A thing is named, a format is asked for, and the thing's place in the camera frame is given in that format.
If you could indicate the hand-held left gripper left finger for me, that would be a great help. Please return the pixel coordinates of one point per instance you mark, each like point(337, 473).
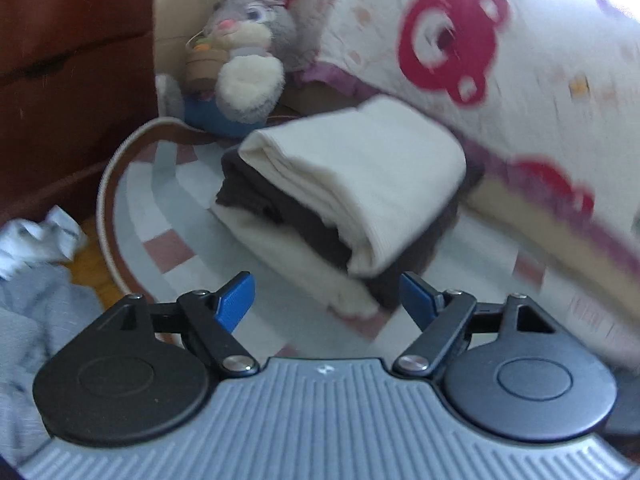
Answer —
point(235, 300)

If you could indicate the white monster-patch baby top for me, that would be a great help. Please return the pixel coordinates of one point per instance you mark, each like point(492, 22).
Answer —
point(360, 175)

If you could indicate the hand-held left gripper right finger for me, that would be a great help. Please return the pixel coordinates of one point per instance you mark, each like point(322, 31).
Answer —
point(417, 297)

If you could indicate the cardboard box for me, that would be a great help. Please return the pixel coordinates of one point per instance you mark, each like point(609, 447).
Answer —
point(172, 25)

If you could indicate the grey cloth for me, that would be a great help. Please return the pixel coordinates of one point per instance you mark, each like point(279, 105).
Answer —
point(35, 340)

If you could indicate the white crumpled cloth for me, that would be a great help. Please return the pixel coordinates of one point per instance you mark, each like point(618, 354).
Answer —
point(40, 240)

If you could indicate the grey rabbit plush toy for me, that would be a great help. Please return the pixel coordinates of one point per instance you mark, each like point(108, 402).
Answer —
point(250, 35)

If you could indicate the dark brown ribbed garment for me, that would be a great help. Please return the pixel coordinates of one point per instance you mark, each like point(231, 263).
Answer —
point(280, 210)

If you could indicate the white quilt with red bears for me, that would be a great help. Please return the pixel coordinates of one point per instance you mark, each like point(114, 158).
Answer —
point(550, 60)

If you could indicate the brown wooden cabinet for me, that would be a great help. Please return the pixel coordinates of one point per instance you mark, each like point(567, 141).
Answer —
point(75, 60)

